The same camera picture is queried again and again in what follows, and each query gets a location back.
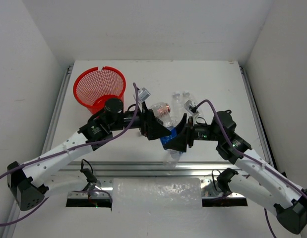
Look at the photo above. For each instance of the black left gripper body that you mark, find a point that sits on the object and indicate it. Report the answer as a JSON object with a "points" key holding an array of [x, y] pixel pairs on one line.
{"points": [[145, 123]]}

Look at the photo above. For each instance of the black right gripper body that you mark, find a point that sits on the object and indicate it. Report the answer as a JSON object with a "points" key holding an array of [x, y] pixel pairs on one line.
{"points": [[190, 133]]}

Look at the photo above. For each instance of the blue label bottle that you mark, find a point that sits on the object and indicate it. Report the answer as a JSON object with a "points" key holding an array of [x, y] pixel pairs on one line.
{"points": [[172, 158], [168, 138]]}

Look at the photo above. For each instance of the clear bottle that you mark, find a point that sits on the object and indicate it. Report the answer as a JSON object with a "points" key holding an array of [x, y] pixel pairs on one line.
{"points": [[189, 96], [177, 106]]}

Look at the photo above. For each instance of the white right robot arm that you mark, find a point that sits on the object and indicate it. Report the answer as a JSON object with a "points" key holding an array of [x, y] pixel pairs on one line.
{"points": [[271, 190]]}

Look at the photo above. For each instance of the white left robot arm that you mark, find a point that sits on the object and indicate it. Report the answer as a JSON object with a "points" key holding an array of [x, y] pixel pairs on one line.
{"points": [[59, 158]]}

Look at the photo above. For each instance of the red mesh plastic bin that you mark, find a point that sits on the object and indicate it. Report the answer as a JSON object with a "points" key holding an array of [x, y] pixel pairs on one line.
{"points": [[95, 86]]}

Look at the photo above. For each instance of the red label red cap bottle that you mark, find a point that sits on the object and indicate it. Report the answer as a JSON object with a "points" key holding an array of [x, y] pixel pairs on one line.
{"points": [[160, 109]]}

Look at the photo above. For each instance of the clear bottle lying sideways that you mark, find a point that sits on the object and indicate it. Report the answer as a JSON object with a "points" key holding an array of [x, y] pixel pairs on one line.
{"points": [[169, 122]]}

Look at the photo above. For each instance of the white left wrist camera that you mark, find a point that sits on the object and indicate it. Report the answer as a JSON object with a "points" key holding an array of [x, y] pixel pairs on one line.
{"points": [[143, 94]]}

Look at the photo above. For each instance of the aluminium front rail frame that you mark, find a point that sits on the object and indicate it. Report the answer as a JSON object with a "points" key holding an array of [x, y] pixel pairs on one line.
{"points": [[95, 180]]}

